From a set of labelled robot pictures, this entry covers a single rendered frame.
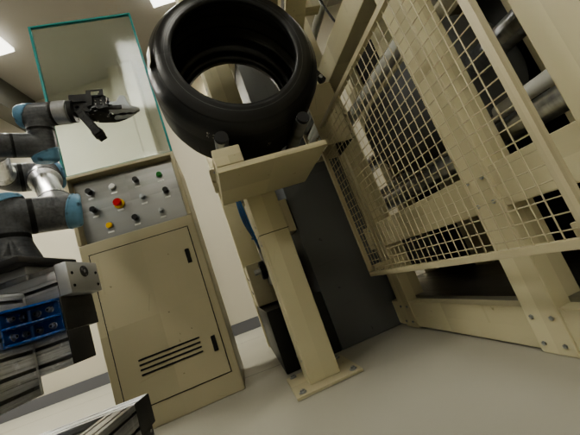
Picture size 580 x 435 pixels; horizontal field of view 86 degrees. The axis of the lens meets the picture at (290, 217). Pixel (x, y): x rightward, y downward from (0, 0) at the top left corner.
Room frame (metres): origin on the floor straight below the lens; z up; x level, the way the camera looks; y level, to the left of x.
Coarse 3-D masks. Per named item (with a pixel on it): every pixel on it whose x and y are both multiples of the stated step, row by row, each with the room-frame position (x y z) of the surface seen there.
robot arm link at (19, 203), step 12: (12, 192) 0.86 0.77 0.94; (0, 204) 0.83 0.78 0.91; (12, 204) 0.85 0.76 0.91; (24, 204) 0.87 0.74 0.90; (0, 216) 0.83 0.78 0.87; (12, 216) 0.85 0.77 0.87; (24, 216) 0.87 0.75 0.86; (0, 228) 0.83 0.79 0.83; (12, 228) 0.85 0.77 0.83; (24, 228) 0.88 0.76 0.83; (36, 228) 0.90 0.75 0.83
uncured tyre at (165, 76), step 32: (192, 0) 0.91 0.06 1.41; (224, 0) 0.93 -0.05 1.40; (256, 0) 0.95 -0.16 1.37; (160, 32) 0.88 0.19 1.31; (192, 32) 1.07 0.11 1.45; (224, 32) 1.14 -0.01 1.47; (256, 32) 1.15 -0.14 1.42; (288, 32) 0.97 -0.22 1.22; (160, 64) 0.87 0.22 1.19; (192, 64) 1.17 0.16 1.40; (256, 64) 1.24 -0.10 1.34; (288, 64) 1.22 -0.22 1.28; (160, 96) 0.90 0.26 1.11; (192, 96) 0.88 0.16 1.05; (288, 96) 0.95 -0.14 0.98; (192, 128) 0.94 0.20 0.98; (224, 128) 0.92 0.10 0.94; (256, 128) 0.95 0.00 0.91; (288, 128) 1.02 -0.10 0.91
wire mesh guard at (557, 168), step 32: (384, 0) 0.69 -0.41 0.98; (480, 32) 0.53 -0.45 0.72; (352, 64) 0.91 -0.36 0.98; (384, 96) 0.85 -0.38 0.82; (512, 96) 0.53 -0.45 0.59; (320, 128) 1.30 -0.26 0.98; (352, 128) 1.07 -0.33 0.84; (480, 128) 0.62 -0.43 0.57; (544, 128) 0.52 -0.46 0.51; (352, 160) 1.16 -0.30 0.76; (416, 160) 0.84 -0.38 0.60; (544, 160) 0.54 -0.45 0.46; (448, 192) 0.78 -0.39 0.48; (480, 192) 0.69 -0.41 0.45; (576, 192) 0.52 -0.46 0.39; (352, 224) 1.38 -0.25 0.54; (384, 224) 1.13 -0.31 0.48; (416, 224) 0.95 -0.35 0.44; (480, 256) 0.76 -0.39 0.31; (512, 256) 0.68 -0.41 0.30
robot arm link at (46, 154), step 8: (32, 128) 0.86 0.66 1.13; (40, 128) 0.87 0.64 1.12; (48, 128) 0.89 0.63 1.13; (16, 136) 0.84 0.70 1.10; (24, 136) 0.85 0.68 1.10; (32, 136) 0.86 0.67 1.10; (40, 136) 0.87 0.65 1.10; (48, 136) 0.89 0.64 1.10; (16, 144) 0.84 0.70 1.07; (24, 144) 0.85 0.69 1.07; (32, 144) 0.86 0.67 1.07; (40, 144) 0.88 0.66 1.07; (48, 144) 0.89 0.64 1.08; (56, 144) 0.92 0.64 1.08; (16, 152) 0.85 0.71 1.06; (24, 152) 0.86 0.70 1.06; (32, 152) 0.87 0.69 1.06; (40, 152) 0.88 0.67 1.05; (48, 152) 0.89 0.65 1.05; (56, 152) 0.91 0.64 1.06; (32, 160) 0.89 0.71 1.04; (40, 160) 0.89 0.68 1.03; (48, 160) 0.90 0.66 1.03; (56, 160) 0.92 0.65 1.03
